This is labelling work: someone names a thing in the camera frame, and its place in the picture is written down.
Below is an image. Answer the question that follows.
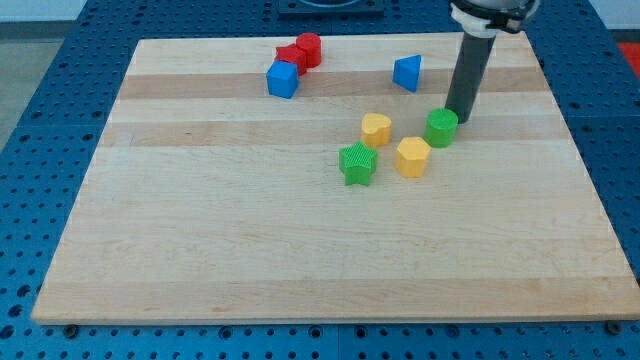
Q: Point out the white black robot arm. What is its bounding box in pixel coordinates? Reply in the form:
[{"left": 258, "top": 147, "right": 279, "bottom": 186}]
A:
[{"left": 449, "top": 0, "right": 541, "bottom": 38}]

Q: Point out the blue triangle block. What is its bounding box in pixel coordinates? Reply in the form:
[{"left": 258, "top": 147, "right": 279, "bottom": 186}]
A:
[{"left": 392, "top": 54, "right": 422, "bottom": 92}]

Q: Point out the green star block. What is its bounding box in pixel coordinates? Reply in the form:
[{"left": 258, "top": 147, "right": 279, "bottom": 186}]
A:
[{"left": 339, "top": 141, "right": 378, "bottom": 186}]

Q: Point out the yellow heart block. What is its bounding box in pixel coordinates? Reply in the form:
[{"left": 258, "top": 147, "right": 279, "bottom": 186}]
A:
[{"left": 360, "top": 113, "right": 392, "bottom": 148}]

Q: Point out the yellow hexagon block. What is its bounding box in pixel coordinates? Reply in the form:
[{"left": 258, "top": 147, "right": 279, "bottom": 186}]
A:
[{"left": 395, "top": 137, "right": 432, "bottom": 178}]

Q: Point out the blue cube block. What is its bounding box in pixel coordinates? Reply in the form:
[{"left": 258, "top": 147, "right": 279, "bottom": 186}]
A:
[{"left": 266, "top": 60, "right": 299, "bottom": 99}]

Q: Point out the wooden board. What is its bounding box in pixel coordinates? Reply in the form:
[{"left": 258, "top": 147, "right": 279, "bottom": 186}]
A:
[{"left": 31, "top": 33, "right": 639, "bottom": 325}]

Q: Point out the red star block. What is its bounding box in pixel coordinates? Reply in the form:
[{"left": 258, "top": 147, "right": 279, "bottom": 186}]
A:
[{"left": 275, "top": 44, "right": 307, "bottom": 76}]

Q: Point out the green cylinder block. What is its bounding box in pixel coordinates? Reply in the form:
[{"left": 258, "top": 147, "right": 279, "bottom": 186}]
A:
[{"left": 424, "top": 108, "right": 458, "bottom": 148}]

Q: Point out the red cylinder block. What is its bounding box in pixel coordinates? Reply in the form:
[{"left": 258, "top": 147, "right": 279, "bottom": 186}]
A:
[{"left": 295, "top": 33, "right": 322, "bottom": 68}]

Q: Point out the dark grey pointer rod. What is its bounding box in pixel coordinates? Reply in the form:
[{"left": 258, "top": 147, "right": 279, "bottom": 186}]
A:
[{"left": 445, "top": 33, "right": 495, "bottom": 124}]

